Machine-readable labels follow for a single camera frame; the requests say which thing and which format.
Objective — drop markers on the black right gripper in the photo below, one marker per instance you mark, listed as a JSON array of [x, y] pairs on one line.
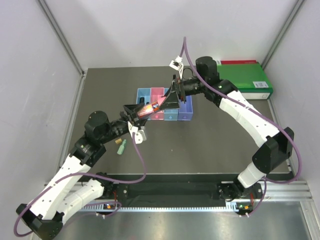
[[176, 90]]

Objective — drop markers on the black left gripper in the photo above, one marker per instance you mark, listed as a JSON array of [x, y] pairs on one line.
[[140, 123]]

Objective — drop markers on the sky blue drawer box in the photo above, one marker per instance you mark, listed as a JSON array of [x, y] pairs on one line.
[[171, 114]]

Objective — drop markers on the purple cap black highlighter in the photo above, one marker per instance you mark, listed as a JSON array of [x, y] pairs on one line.
[[142, 100]]

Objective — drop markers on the pink drawer box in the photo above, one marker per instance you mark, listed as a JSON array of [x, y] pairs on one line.
[[155, 94]]

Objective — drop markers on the purple drawer box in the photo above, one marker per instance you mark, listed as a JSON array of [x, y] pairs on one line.
[[185, 112]]

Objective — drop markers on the pink cap pen tube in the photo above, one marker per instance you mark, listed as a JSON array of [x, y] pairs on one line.
[[150, 109]]

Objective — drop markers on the light blue drawer box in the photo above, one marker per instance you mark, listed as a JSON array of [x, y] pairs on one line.
[[146, 93]]

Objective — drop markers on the small yellow block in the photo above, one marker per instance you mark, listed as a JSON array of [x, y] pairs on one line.
[[118, 141]]

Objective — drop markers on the green ring binder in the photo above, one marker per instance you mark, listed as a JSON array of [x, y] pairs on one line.
[[257, 93]]

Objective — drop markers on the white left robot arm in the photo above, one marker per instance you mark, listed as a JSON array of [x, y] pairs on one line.
[[73, 187]]

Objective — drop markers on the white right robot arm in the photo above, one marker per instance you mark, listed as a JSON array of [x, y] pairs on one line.
[[275, 144]]

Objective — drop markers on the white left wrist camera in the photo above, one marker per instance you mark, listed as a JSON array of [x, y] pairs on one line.
[[138, 134]]

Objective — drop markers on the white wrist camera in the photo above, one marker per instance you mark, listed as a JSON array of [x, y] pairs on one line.
[[177, 64], [138, 134]]

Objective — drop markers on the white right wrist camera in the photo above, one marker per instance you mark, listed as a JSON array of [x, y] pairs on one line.
[[177, 64]]

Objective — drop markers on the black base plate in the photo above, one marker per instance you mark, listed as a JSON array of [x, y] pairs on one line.
[[214, 190]]

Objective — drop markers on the left aluminium frame post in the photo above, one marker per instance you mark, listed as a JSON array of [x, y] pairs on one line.
[[43, 5]]

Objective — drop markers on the aluminium frame post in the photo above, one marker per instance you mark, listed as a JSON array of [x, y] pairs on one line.
[[43, 5], [293, 13]]

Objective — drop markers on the aluminium rail bar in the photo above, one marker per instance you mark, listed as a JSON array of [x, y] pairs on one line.
[[296, 191]]

